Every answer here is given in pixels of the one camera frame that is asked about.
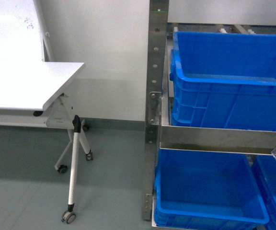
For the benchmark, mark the steel shelf rack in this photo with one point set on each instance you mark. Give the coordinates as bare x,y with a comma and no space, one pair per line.
160,133

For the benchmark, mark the blue crate upper shelf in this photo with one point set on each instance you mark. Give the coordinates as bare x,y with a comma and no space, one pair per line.
224,80

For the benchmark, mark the white board panel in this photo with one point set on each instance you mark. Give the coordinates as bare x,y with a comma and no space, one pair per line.
23,32

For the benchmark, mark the blue crate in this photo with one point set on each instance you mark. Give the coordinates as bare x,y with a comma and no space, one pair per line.
264,170
207,191

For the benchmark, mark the blue crate lower right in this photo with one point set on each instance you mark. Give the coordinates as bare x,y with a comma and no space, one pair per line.
264,170

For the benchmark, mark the blue crate lower left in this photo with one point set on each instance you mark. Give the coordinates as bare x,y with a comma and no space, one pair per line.
207,191

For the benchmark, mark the white folding table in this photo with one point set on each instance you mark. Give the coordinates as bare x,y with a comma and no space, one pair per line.
32,94

